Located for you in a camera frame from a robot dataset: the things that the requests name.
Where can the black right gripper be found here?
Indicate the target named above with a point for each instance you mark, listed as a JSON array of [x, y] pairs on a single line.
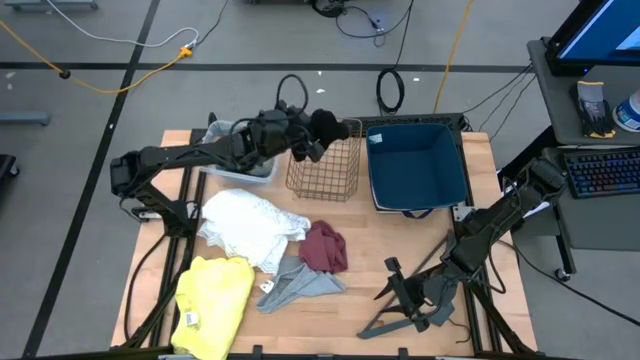
[[430, 300]]

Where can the navy fabric bin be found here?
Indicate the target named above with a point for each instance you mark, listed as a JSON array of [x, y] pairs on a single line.
[[462, 150]]

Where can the white cloth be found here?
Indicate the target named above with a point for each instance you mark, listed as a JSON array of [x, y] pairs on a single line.
[[250, 225]]

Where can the black floor puck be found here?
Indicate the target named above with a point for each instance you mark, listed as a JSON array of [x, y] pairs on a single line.
[[64, 74]]

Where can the grey cloth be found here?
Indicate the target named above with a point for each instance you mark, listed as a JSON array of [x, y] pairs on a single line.
[[300, 287]]

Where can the grey furniture foot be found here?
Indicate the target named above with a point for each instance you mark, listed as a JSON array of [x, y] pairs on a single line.
[[25, 119], [50, 4]]

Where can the grey side desk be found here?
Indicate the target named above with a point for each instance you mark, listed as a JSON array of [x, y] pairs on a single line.
[[555, 100]]

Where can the light green cloth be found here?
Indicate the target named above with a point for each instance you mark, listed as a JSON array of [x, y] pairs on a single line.
[[264, 169]]

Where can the grey keyboard cart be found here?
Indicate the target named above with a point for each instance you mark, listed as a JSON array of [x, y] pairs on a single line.
[[600, 225]]

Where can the black caster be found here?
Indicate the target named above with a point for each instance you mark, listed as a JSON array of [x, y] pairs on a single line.
[[7, 167]]

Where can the clear plastic bin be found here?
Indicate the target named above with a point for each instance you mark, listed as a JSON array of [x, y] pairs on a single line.
[[215, 135]]

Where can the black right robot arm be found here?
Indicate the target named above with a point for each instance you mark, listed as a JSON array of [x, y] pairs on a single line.
[[495, 220]]

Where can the grey yellow work gloves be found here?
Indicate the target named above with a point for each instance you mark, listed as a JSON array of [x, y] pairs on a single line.
[[592, 107]]

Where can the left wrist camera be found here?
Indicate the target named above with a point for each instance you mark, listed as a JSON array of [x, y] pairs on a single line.
[[275, 131]]

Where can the white blue tub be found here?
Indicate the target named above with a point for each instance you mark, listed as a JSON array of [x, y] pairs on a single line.
[[631, 112]]

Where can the yellow cloth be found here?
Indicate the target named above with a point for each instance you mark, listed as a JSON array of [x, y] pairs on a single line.
[[215, 300]]

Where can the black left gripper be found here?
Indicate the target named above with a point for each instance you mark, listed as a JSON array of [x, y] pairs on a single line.
[[302, 131]]

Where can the black computer monitor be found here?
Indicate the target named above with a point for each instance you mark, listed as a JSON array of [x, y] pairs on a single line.
[[600, 30]]

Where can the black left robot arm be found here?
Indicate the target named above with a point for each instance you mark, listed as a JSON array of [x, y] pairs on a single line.
[[190, 155]]

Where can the white paper sheet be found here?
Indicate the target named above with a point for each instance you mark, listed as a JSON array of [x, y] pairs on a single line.
[[531, 210]]

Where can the maroon cloth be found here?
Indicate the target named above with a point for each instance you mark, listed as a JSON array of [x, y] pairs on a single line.
[[325, 247]]

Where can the backlit black keyboard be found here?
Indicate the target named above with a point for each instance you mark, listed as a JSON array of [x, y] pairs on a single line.
[[605, 172]]

